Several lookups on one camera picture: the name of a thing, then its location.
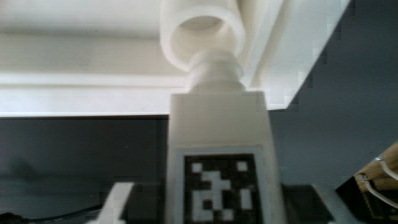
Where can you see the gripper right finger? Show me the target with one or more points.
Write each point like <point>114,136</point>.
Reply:
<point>336,207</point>

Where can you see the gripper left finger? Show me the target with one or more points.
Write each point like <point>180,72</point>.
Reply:
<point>116,201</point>

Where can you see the white leg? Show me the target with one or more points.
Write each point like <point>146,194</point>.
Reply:
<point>222,187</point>

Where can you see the white square tabletop part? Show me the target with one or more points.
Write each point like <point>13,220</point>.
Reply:
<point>93,52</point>

